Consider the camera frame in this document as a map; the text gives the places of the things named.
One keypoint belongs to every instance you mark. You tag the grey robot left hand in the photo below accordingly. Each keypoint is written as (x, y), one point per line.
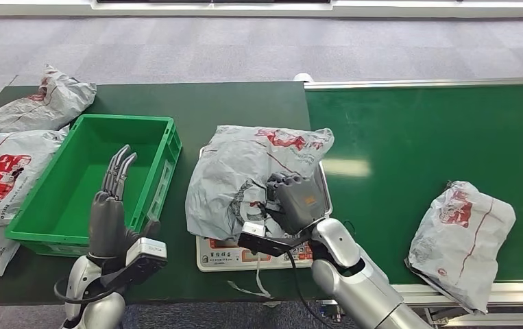
(106, 222)

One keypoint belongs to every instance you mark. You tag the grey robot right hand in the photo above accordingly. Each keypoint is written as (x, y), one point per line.
(299, 202)

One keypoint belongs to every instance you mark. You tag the grey package with print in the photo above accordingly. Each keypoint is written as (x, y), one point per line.
(234, 172)

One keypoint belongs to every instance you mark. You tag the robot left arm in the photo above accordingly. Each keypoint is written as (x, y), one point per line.
(93, 313)

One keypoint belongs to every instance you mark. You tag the large grey package red logo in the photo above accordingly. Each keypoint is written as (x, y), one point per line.
(16, 181)

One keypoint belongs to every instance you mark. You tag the grey package with red logo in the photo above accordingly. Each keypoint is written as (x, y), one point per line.
(461, 254)
(38, 109)

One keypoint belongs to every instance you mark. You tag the green conveyor belt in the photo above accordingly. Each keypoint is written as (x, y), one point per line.
(424, 136)

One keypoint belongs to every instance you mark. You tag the green plastic crate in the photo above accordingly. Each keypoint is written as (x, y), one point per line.
(61, 204)

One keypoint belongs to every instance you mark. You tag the white weighing scale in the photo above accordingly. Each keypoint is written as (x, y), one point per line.
(225, 256)

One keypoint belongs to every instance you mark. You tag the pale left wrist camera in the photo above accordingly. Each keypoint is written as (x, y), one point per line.
(145, 249)

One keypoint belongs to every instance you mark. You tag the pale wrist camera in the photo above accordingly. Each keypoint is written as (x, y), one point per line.
(253, 228)
(145, 249)

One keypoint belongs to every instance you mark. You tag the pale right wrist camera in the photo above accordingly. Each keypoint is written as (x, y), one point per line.
(253, 228)

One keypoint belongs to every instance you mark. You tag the aluminium conveyor frame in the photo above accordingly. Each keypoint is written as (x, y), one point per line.
(424, 83)

